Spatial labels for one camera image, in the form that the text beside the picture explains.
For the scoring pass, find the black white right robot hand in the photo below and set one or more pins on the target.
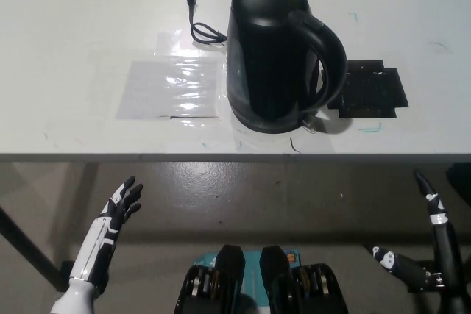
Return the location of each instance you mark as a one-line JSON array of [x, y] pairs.
[[447, 255]]

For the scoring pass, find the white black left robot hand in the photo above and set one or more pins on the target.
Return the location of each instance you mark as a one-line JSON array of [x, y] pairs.
[[103, 233]]

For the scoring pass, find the black electric kettle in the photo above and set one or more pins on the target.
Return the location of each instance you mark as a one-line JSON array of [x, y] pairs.
[[268, 56]]

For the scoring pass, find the black teal robot body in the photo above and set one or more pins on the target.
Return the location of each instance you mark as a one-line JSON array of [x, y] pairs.
[[228, 284]]

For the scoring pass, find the dark bulky object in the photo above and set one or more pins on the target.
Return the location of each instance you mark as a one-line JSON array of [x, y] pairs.
[[460, 183]]

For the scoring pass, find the clear taped plastic sheet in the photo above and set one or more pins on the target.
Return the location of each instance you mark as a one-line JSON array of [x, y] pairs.
[[165, 89]]

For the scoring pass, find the black square mat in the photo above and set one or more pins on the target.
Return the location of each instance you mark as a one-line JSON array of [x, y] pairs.
[[371, 89]]

